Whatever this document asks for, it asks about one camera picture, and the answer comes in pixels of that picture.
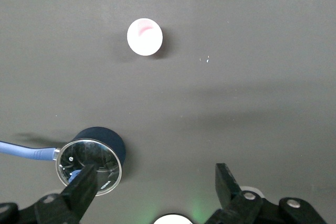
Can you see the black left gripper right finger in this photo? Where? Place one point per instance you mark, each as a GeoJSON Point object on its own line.
{"type": "Point", "coordinates": [231, 197]}

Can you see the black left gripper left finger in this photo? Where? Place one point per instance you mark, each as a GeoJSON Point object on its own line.
{"type": "Point", "coordinates": [78, 195]}

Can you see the pink plastic cup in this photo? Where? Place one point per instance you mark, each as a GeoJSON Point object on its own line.
{"type": "Point", "coordinates": [145, 37]}

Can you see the glass saucepan lid blue knob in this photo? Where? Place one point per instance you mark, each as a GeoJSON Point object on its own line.
{"type": "Point", "coordinates": [86, 153]}

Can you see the dark blue saucepan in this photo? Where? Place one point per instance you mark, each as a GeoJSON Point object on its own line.
{"type": "Point", "coordinates": [105, 136]}

